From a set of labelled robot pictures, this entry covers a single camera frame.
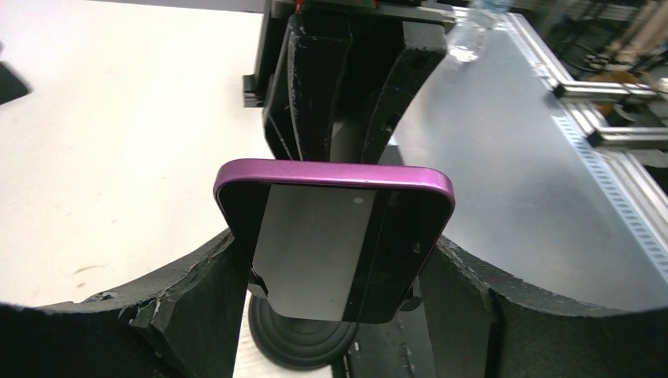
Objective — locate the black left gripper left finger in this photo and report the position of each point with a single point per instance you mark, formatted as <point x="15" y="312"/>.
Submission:
<point x="181" y="320"/>

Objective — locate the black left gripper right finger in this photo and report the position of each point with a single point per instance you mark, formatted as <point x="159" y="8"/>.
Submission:
<point x="485" y="322"/>

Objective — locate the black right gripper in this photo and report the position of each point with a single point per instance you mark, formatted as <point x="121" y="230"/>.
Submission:
<point x="303" y="92"/>

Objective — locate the black round-base phone stand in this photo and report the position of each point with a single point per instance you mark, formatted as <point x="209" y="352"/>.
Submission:
<point x="349" y="349"/>

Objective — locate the purple phone with black screen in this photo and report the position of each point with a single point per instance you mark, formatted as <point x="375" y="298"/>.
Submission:
<point x="334" y="241"/>

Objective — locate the black folding phone stand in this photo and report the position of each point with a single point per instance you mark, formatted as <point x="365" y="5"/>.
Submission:
<point x="12" y="85"/>

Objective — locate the front aluminium frame rail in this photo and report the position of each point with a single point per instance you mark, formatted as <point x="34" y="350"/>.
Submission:
<point x="608" y="153"/>

